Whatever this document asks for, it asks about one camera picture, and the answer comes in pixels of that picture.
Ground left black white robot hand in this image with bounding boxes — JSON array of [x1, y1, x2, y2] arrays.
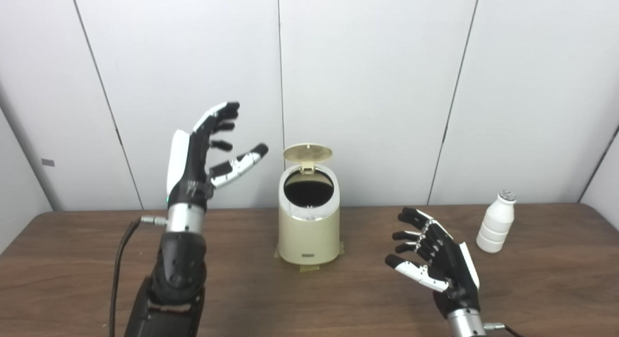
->
[[166, 102, 269, 217]]

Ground round cream bin lid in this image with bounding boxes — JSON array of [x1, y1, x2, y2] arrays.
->
[[283, 143, 333, 174]]

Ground small white plastic bottle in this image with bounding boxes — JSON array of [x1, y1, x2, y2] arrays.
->
[[476, 190, 517, 254]]

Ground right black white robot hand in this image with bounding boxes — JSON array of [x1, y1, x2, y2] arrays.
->
[[385, 207, 481, 318]]

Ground cream-colored bin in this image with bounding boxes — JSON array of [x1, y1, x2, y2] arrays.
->
[[278, 163, 340, 266]]

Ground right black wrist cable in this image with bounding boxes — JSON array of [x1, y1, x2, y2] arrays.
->
[[484, 322, 524, 337]]

